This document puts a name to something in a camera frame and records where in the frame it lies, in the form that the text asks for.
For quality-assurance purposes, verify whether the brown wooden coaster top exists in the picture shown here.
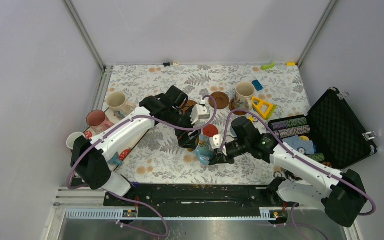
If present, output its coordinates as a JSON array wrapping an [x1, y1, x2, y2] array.
[[179, 100, 197, 115]]

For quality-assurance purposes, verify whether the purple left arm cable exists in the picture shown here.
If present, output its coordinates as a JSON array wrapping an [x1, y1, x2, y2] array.
[[66, 94, 219, 238]]

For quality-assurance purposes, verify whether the blue mug yellow inside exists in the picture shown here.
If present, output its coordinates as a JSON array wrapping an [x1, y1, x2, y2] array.
[[193, 134, 218, 166]]

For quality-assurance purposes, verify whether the pink mug white inside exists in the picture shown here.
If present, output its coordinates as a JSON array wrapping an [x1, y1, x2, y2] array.
[[66, 132, 86, 150]]

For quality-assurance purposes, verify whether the floral tablecloth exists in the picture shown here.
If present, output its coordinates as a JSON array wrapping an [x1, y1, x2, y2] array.
[[105, 64, 311, 185]]

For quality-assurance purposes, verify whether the pink mug dark rim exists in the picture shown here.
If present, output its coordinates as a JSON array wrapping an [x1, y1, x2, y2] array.
[[86, 110, 115, 134]]

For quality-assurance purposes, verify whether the brown wooden coaster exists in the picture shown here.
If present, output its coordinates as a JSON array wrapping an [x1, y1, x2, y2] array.
[[228, 99, 248, 116], [211, 91, 230, 110], [179, 100, 197, 115]]

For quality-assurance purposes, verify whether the black poker chip case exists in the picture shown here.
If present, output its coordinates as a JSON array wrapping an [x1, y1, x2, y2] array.
[[268, 87, 378, 170]]

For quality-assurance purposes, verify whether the cream mug far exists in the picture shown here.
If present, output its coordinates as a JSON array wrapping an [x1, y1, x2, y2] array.
[[106, 92, 137, 120]]

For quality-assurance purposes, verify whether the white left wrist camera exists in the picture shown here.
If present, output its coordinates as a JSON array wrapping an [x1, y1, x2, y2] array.
[[190, 104, 211, 125]]

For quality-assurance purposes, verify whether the yellow toy shape sorter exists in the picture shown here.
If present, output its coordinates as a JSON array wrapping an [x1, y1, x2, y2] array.
[[251, 96, 277, 121]]

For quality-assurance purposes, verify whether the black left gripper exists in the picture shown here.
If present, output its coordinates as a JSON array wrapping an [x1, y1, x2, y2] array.
[[167, 106, 202, 150]]

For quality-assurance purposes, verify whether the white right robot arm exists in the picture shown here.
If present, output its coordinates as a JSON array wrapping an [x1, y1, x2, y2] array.
[[209, 116, 369, 228]]

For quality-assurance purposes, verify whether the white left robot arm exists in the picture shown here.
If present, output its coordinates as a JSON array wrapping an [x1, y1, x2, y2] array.
[[67, 86, 211, 206]]

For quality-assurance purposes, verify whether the blue toy brick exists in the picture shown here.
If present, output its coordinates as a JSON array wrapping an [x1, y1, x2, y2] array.
[[251, 79, 264, 92]]

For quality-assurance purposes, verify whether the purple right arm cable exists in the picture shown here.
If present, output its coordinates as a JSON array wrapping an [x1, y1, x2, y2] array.
[[218, 108, 377, 240]]

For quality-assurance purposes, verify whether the red round coaster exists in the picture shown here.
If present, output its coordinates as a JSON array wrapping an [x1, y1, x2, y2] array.
[[202, 124, 219, 138]]

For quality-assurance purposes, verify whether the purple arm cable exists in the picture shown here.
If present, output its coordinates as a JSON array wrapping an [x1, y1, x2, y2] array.
[[218, 108, 377, 240], [66, 94, 219, 238]]

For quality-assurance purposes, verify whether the green plastic block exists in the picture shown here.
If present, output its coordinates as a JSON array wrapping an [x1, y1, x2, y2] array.
[[260, 61, 276, 71]]

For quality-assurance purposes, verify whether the cream mug with handle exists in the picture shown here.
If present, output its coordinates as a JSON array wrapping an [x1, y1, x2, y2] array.
[[233, 81, 256, 111]]

